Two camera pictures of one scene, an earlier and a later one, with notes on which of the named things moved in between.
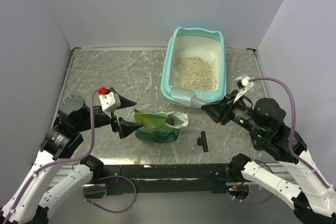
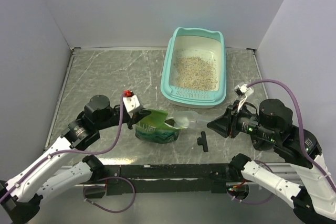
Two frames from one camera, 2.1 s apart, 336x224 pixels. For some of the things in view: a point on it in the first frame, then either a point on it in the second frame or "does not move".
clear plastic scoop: (186, 96) → (189, 119)
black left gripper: (124, 127) → (136, 117)
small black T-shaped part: (203, 141) does not move
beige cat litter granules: (196, 73) does not move
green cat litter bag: (159, 127) does not move
